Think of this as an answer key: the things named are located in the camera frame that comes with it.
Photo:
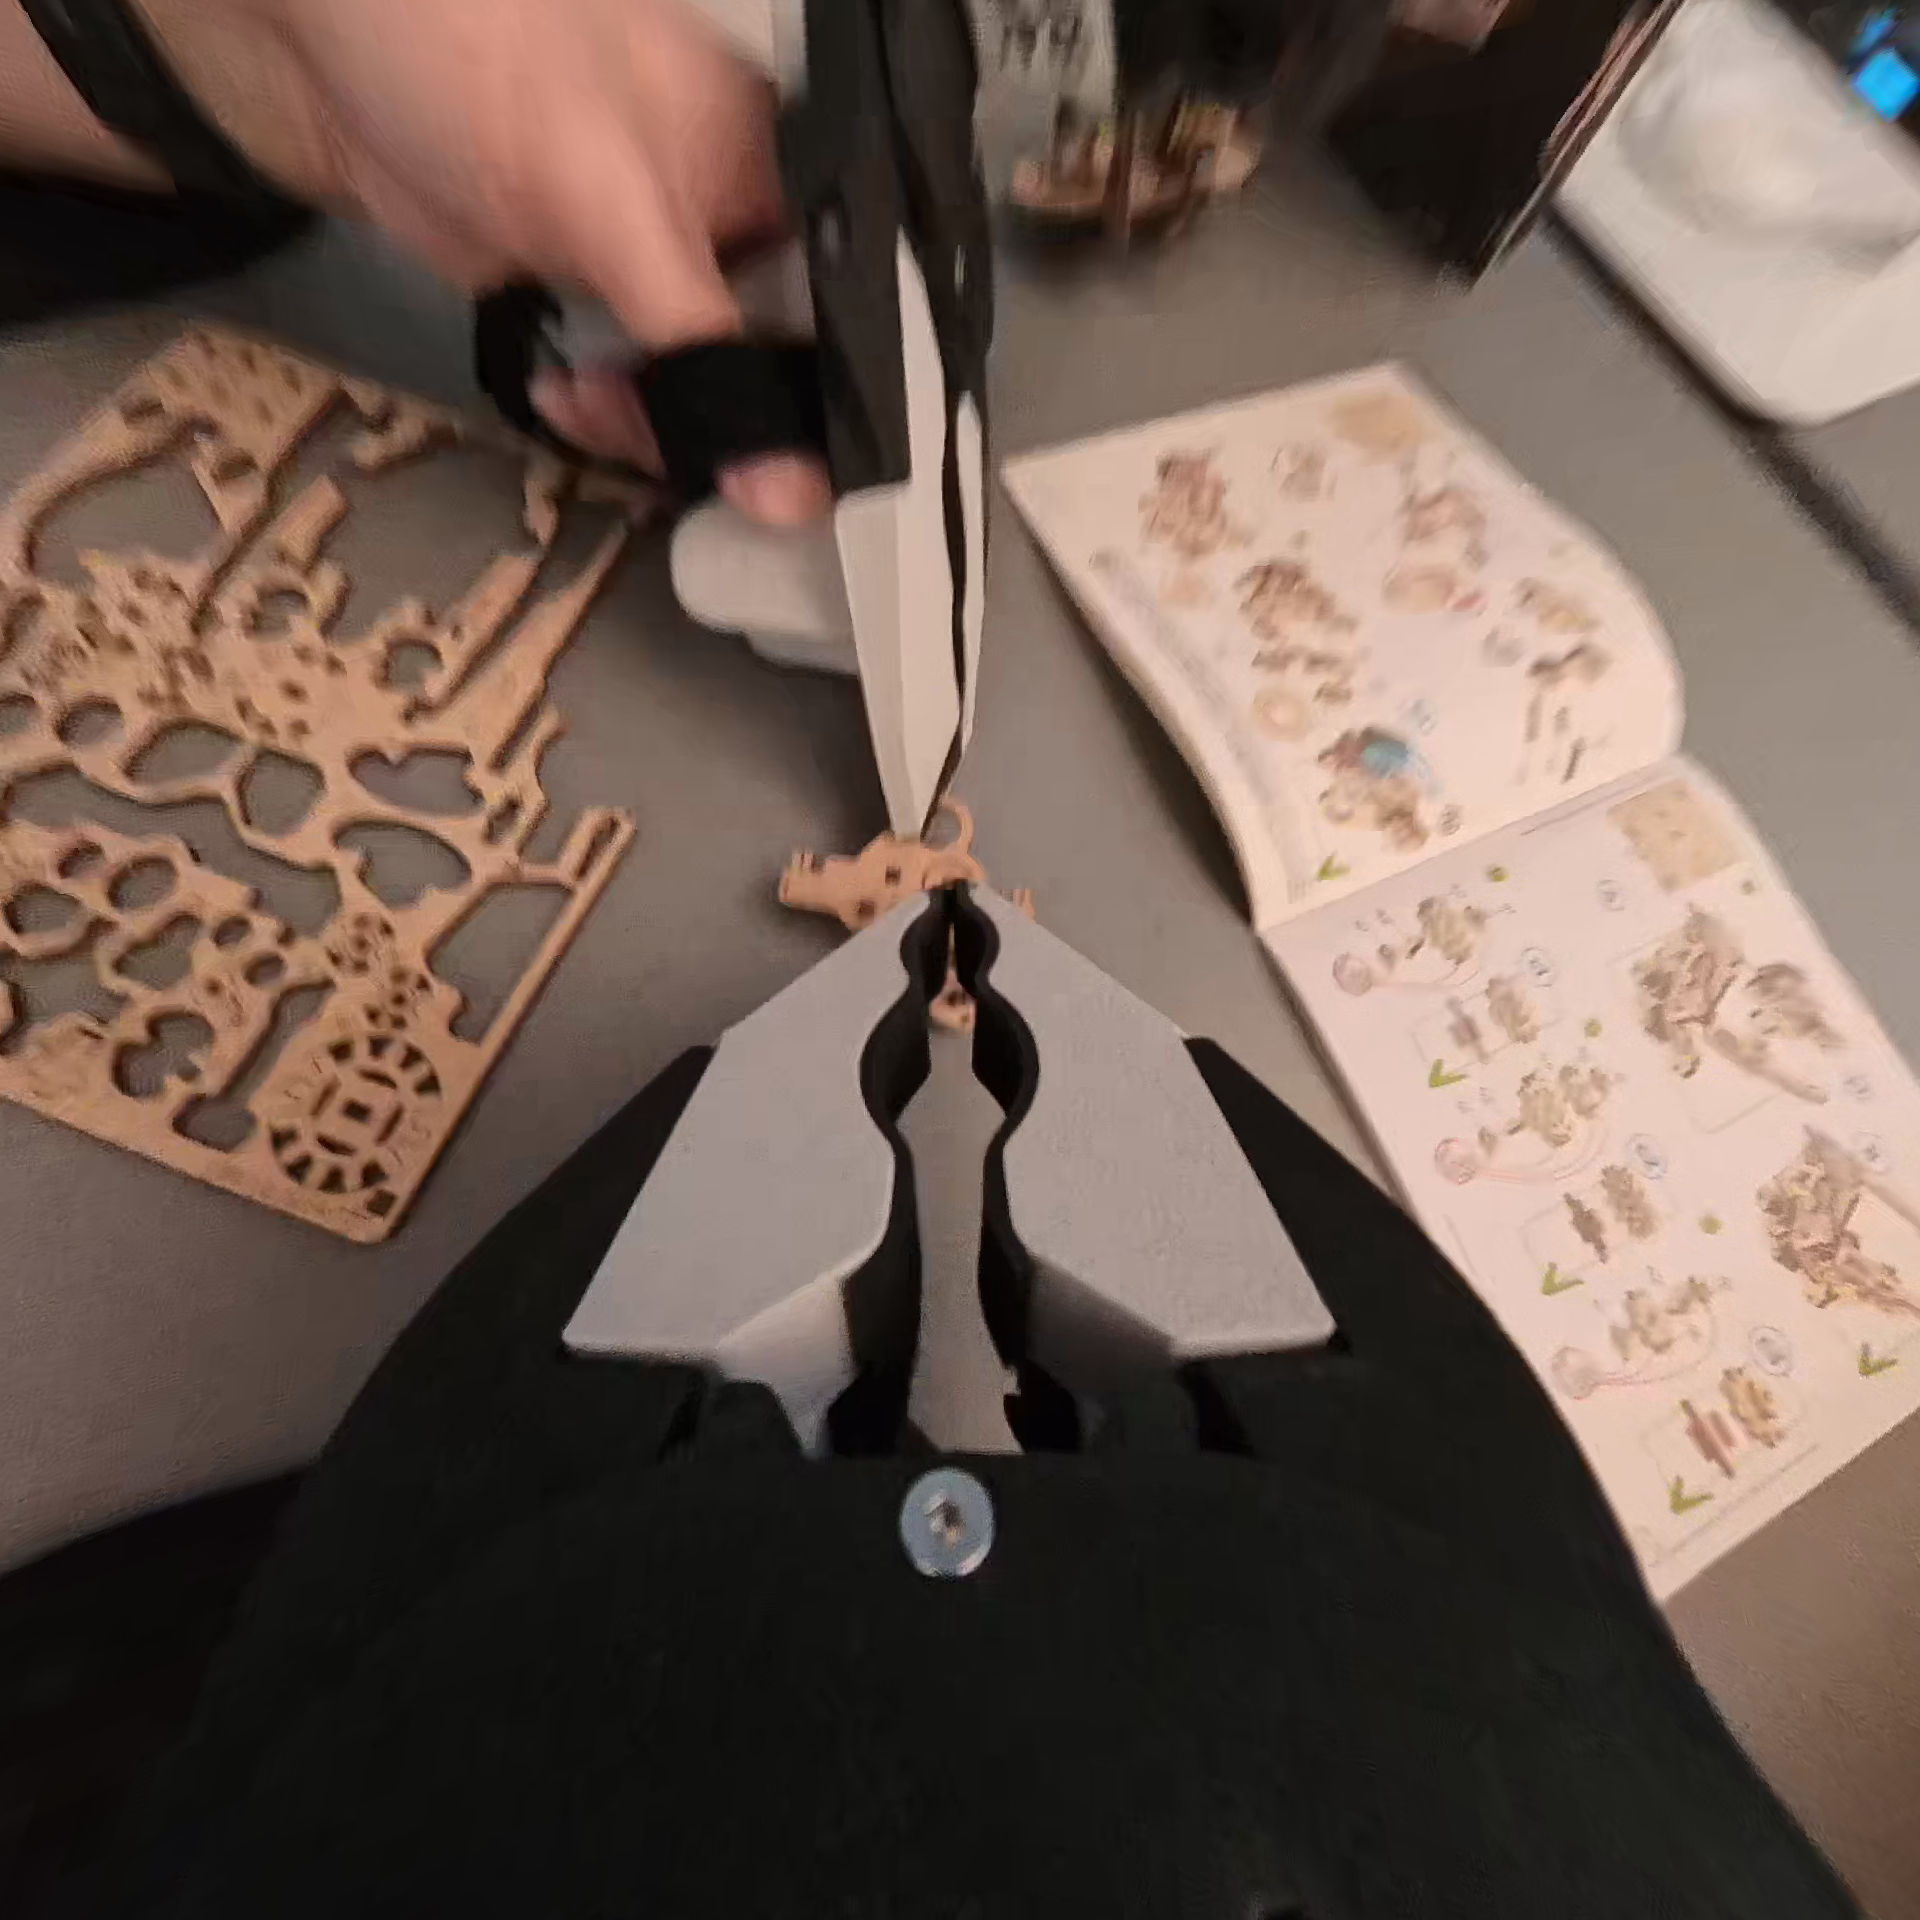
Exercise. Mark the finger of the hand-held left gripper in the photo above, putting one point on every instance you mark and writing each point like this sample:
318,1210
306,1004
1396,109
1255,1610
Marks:
973,523
901,600

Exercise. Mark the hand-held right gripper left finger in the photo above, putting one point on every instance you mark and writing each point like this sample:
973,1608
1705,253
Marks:
735,1201

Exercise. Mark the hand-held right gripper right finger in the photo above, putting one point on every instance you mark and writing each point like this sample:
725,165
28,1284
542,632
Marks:
1170,1201

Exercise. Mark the person's left forearm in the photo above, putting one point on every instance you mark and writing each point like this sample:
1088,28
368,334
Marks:
254,75

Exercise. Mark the partly built wooden model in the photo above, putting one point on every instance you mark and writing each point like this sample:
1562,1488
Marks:
1142,165

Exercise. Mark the black model kit box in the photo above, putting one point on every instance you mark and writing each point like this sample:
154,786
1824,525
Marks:
1440,136

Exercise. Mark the person's left hand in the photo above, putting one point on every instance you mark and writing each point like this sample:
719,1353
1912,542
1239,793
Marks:
524,149

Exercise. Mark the instruction booklet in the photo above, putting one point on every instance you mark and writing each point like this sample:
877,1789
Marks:
1424,750

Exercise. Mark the laser-cut plywood sheet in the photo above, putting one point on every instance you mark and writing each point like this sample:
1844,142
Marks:
300,900

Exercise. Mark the white desk stand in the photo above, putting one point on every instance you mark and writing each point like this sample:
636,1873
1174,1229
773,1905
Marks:
1757,224

